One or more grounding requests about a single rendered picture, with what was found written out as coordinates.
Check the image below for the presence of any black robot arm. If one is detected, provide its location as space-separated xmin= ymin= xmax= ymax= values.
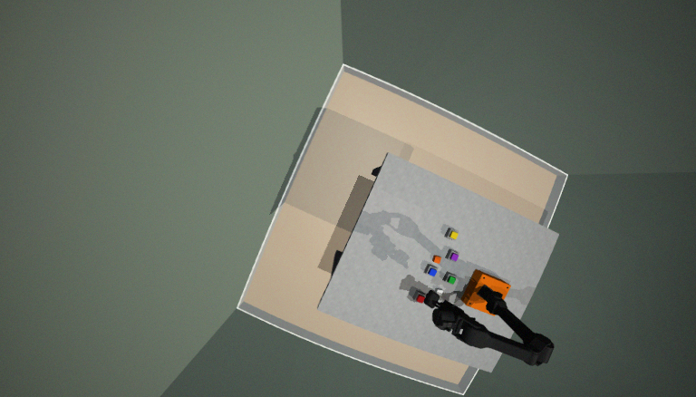
xmin=432 ymin=285 xmax=555 ymax=366

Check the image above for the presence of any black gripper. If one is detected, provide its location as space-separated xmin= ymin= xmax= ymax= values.
xmin=423 ymin=290 xmax=458 ymax=310

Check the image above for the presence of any yellow button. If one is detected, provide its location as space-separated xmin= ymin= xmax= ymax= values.
xmin=445 ymin=228 xmax=459 ymax=240

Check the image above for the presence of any purple square button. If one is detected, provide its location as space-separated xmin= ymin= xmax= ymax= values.
xmin=446 ymin=249 xmax=459 ymax=263

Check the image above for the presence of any blue button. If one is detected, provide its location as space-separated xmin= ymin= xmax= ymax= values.
xmin=424 ymin=264 xmax=438 ymax=277

